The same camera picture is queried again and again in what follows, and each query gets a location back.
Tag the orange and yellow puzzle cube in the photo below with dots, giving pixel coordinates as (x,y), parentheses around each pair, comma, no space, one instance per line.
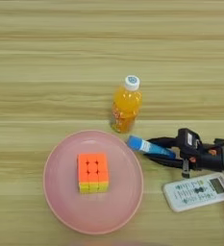
(92,171)

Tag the orange juice bottle white cap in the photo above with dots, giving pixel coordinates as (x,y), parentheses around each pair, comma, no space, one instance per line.
(126,107)

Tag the pink round plate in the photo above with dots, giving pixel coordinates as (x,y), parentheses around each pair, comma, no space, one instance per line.
(65,205)

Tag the blue glue stick tube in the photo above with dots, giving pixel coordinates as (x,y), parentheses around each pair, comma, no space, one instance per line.
(145,146)

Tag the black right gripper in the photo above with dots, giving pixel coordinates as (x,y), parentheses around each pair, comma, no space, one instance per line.
(209,160)

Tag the small black box white label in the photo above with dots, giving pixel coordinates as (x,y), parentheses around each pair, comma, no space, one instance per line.
(187,141)

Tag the white remote control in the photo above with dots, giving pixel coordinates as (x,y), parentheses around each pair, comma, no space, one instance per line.
(193,193)

